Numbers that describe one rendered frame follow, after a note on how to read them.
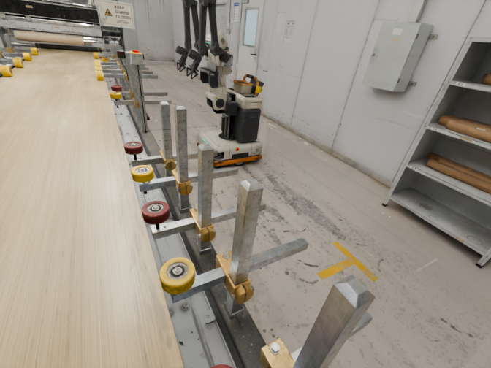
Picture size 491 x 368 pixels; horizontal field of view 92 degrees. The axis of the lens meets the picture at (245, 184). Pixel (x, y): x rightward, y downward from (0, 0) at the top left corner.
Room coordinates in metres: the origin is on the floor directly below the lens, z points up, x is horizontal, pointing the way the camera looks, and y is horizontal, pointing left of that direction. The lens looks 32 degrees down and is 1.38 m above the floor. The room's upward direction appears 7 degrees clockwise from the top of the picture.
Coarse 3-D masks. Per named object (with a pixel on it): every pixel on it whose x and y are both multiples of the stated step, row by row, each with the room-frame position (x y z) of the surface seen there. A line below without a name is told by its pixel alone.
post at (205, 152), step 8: (208, 144) 0.61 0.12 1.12; (200, 152) 0.59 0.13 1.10; (208, 152) 0.59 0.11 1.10; (200, 160) 0.59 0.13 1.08; (208, 160) 0.59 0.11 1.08; (200, 168) 0.59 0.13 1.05; (208, 168) 0.59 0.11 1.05; (200, 176) 0.59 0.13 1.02; (208, 176) 0.59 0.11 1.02; (200, 184) 0.59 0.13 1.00; (208, 184) 0.59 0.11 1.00; (200, 192) 0.59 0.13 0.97; (208, 192) 0.59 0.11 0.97; (200, 200) 0.59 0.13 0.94; (208, 200) 0.59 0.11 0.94; (200, 208) 0.59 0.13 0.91; (208, 208) 0.59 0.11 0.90; (200, 216) 0.59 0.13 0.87; (208, 216) 0.59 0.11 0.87; (200, 224) 0.59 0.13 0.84; (208, 224) 0.59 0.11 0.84; (200, 240) 0.59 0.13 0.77; (200, 248) 0.58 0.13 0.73
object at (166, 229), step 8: (232, 208) 0.72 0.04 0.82; (264, 208) 0.77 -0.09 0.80; (216, 216) 0.66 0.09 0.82; (224, 216) 0.67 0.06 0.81; (232, 216) 0.69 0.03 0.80; (168, 224) 0.59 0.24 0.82; (176, 224) 0.59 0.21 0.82; (184, 224) 0.60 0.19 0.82; (192, 224) 0.61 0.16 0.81; (152, 232) 0.54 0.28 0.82; (160, 232) 0.55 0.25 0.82; (168, 232) 0.56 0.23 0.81; (176, 232) 0.58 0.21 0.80
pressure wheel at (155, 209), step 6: (150, 204) 0.57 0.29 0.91; (156, 204) 0.58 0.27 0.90; (162, 204) 0.58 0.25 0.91; (144, 210) 0.54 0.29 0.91; (150, 210) 0.55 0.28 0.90; (156, 210) 0.55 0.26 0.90; (162, 210) 0.55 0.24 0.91; (168, 210) 0.56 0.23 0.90; (144, 216) 0.53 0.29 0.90; (150, 216) 0.52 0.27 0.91; (156, 216) 0.53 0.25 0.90; (162, 216) 0.54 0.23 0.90; (168, 216) 0.56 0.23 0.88; (150, 222) 0.52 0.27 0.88; (156, 222) 0.52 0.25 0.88; (162, 222) 0.53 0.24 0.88; (156, 228) 0.56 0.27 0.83
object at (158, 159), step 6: (216, 150) 1.20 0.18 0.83; (150, 156) 1.03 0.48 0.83; (156, 156) 1.04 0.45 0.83; (174, 156) 1.07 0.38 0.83; (192, 156) 1.12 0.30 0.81; (132, 162) 0.96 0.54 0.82; (138, 162) 0.97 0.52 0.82; (144, 162) 0.99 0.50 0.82; (150, 162) 1.00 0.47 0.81; (156, 162) 1.02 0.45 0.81
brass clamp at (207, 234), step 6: (192, 210) 0.66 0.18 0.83; (192, 216) 0.63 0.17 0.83; (198, 222) 0.60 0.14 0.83; (198, 228) 0.58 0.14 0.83; (204, 228) 0.58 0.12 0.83; (210, 228) 0.59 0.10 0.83; (198, 234) 0.57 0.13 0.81; (204, 234) 0.56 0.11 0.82; (210, 234) 0.57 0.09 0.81; (204, 240) 0.56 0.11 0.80; (210, 240) 0.57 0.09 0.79
